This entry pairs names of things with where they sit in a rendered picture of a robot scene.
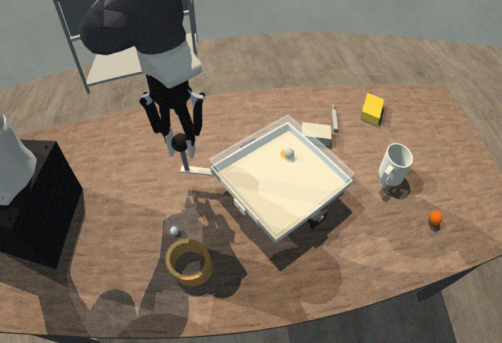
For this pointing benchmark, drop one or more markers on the orange ball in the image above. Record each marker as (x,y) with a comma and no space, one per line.
(435,218)

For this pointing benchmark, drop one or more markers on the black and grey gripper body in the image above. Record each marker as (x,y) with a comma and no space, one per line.
(157,90)

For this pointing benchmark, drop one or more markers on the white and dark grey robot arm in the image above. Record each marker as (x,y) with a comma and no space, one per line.
(154,27)

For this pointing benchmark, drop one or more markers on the tan hollow ring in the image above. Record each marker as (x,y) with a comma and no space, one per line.
(189,245)

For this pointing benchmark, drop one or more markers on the small cream box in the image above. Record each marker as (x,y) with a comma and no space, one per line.
(320,131)

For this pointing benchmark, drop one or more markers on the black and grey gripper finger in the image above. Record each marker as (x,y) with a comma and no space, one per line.
(163,125)
(189,128)

